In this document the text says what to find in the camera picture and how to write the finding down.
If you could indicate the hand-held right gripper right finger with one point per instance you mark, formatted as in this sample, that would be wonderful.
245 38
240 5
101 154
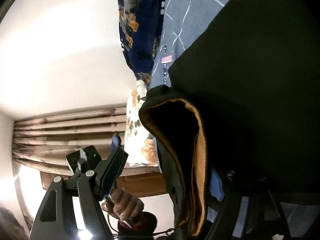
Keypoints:
217 187

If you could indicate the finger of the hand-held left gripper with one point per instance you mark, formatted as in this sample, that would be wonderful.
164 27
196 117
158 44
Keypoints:
115 142

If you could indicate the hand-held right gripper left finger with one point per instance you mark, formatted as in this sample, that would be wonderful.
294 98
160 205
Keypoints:
112 170

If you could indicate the black pants with orange lining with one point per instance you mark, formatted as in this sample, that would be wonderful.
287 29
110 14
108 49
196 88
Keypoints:
250 80

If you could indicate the person's left hand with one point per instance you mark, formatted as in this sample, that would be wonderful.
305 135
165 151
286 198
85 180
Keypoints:
127 202

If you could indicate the white floral pillow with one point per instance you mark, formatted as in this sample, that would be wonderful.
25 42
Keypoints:
137 135

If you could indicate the wooden headboard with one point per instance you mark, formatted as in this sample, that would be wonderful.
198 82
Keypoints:
140 182

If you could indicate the pink beige curtain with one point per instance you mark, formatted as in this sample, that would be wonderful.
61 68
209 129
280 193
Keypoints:
62 132

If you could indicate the navy dog print blanket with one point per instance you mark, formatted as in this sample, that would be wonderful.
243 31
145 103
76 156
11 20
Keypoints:
140 30

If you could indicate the blue grid bed sheet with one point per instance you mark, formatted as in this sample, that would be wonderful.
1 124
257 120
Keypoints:
190 17

